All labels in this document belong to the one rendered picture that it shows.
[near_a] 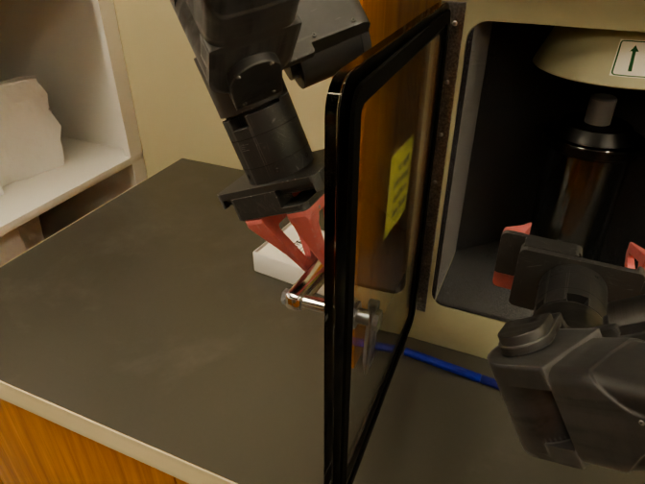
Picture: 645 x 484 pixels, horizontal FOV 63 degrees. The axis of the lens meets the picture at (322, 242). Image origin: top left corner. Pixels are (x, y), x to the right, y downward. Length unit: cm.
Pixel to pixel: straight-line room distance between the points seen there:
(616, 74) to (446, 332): 38
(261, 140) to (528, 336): 23
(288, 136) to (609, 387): 27
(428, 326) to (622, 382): 46
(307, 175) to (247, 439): 37
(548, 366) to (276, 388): 43
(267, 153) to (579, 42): 35
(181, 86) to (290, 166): 94
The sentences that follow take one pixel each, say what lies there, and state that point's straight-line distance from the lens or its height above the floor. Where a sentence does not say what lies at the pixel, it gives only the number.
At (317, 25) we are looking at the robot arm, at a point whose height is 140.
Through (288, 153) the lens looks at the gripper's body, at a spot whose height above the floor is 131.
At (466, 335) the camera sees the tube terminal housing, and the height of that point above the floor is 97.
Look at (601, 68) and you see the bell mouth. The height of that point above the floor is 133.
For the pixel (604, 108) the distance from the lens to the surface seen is 68.
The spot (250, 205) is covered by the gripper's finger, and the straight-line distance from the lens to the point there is 43.
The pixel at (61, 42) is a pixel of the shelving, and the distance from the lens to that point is 155.
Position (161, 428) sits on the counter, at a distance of 69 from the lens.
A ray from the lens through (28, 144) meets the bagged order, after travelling 142.
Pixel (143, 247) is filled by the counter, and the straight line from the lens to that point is 102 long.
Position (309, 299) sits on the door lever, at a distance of 42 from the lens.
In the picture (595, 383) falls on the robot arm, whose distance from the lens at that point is 33.
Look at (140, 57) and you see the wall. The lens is 139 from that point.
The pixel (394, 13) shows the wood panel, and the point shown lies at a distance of 62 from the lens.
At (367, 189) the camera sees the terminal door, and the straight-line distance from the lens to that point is 37.
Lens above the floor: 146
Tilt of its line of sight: 32 degrees down
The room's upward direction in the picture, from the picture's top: straight up
